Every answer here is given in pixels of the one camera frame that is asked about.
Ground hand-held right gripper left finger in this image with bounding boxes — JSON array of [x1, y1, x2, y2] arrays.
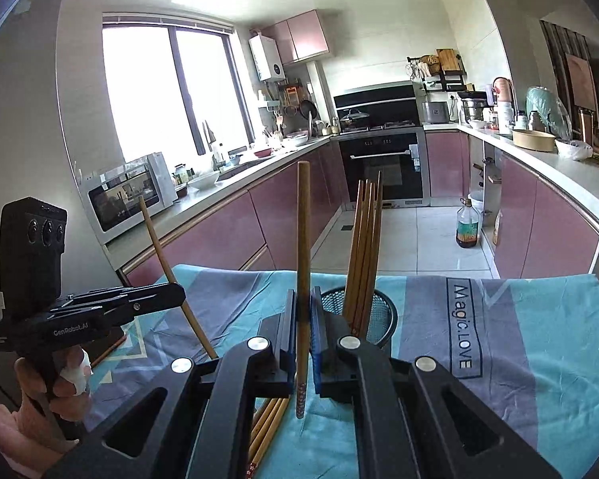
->
[[80, 289, 300, 479]]

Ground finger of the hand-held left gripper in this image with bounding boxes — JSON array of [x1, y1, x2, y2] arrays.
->
[[50, 284, 186, 317], [67, 282, 180, 305]]

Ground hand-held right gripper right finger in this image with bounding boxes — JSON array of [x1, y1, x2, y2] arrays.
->
[[310, 287, 530, 479]]

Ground brown wooden chopstick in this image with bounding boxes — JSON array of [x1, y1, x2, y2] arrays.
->
[[296, 160, 312, 421], [248, 397, 275, 452], [91, 334, 129, 367], [250, 397, 283, 462], [252, 397, 291, 467], [138, 196, 219, 361]]

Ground black mesh utensil holder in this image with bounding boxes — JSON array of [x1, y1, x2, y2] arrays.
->
[[309, 285, 397, 347]]

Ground person's left hand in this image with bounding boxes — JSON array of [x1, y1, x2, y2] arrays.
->
[[14, 348, 93, 455]]

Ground white countertop oven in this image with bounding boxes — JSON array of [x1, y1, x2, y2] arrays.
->
[[79, 152, 177, 245]]

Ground white bowl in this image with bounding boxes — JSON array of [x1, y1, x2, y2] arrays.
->
[[187, 170, 221, 190]]

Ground pink kitchen base cabinets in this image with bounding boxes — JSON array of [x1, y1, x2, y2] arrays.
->
[[102, 122, 599, 285]]

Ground plastic oil bottle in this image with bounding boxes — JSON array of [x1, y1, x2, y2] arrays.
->
[[455, 198, 481, 249]]

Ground black built-in oven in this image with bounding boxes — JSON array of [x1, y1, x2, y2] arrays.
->
[[337, 130, 426, 208]]

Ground blue grey printed tablecloth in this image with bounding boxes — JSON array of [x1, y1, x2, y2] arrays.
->
[[87, 264, 599, 479]]

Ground large kitchen window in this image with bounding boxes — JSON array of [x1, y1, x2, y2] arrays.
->
[[102, 12, 255, 160]]

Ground dark pot with glass lid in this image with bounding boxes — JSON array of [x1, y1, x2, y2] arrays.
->
[[340, 109, 371, 131]]

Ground black range hood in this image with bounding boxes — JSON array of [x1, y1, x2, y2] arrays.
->
[[333, 83, 421, 125]]

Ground stainless steel pot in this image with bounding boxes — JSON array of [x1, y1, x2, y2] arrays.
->
[[460, 97, 487, 123]]

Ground white jar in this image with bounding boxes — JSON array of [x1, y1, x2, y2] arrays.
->
[[496, 101, 515, 133]]

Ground round beige tray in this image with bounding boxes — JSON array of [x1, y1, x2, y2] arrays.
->
[[512, 129, 557, 151]]

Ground pink electric kettle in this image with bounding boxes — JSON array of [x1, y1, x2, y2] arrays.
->
[[493, 76, 515, 105]]

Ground white plastic bag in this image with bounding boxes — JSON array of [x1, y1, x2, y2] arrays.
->
[[555, 138, 594, 160]]

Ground wooden cutting board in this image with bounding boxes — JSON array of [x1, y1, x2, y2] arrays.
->
[[436, 48, 461, 71]]

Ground green appliance under plastic cover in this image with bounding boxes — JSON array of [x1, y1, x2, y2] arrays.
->
[[525, 86, 572, 141]]

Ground copper tumbler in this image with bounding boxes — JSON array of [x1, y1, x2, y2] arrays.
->
[[580, 108, 597, 143]]

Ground white wall water heater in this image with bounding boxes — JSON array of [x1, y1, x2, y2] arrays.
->
[[248, 35, 286, 82]]

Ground pink wall cabinet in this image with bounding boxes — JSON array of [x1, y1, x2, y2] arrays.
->
[[262, 10, 330, 65]]

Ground black wall rack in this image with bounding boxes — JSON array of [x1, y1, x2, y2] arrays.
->
[[407, 52, 467, 93]]

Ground framed wall painting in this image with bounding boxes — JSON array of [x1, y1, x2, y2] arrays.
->
[[565, 52, 599, 111]]

